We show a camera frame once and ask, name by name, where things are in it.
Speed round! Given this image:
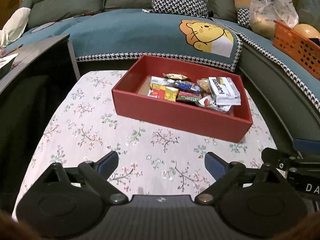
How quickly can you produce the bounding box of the silver white snack packet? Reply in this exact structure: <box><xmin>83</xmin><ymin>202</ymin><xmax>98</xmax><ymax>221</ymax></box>
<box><xmin>208</xmin><ymin>77</ymin><xmax>241</xmax><ymax>106</ymax></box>

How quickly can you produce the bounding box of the clear egg waffle packet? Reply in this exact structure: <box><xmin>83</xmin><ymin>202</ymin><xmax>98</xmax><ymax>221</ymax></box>
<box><xmin>197</xmin><ymin>79</ymin><xmax>210</xmax><ymax>93</ymax></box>

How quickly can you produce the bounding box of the white red snack packet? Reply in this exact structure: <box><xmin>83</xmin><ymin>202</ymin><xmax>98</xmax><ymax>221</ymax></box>
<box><xmin>201</xmin><ymin>95</ymin><xmax>233</xmax><ymax>112</ymax></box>

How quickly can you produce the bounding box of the red spicy strip packet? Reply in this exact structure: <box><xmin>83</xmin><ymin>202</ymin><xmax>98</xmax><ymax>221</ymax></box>
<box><xmin>176</xmin><ymin>90</ymin><xmax>202</xmax><ymax>102</ymax></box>

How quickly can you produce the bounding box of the blue wafer biscuit packet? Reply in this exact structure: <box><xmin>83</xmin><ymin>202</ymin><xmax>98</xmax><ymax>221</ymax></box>
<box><xmin>173</xmin><ymin>80</ymin><xmax>201</xmax><ymax>93</ymax></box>

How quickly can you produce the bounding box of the red yellow Trolli packet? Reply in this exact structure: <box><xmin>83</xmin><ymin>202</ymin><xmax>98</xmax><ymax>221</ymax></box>
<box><xmin>147</xmin><ymin>83</ymin><xmax>179</xmax><ymax>102</ymax></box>

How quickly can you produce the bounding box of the blue coconut snack packet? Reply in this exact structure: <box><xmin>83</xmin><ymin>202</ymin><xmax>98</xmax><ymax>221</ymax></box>
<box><xmin>150</xmin><ymin>76</ymin><xmax>176</xmax><ymax>87</ymax></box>

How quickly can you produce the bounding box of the gold foil snack packet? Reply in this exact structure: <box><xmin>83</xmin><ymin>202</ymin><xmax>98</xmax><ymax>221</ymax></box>
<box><xmin>163</xmin><ymin>73</ymin><xmax>188</xmax><ymax>80</ymax></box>

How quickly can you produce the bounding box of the dark green sofa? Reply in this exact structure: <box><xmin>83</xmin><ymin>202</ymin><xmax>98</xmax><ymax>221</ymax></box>
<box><xmin>23</xmin><ymin>0</ymin><xmax>319</xmax><ymax>140</ymax></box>

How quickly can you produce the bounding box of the floral tablecloth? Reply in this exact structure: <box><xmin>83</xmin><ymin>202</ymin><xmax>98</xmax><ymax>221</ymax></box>
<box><xmin>11</xmin><ymin>69</ymin><xmax>278</xmax><ymax>222</ymax></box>

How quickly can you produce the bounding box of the red rectangular box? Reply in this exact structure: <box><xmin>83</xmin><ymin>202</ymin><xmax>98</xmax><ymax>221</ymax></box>
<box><xmin>112</xmin><ymin>55</ymin><xmax>253</xmax><ymax>142</ymax></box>

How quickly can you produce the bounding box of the orange plastic basket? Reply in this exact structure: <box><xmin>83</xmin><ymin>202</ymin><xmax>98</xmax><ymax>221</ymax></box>
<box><xmin>273</xmin><ymin>21</ymin><xmax>319</xmax><ymax>80</ymax></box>

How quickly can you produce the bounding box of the white plastic bag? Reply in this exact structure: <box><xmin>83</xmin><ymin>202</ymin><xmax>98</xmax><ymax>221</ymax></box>
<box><xmin>249</xmin><ymin>0</ymin><xmax>299</xmax><ymax>40</ymax></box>

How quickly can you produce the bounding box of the teal lion sofa cover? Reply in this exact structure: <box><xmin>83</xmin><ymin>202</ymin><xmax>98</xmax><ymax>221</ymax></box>
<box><xmin>9</xmin><ymin>9</ymin><xmax>319</xmax><ymax>107</ymax></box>

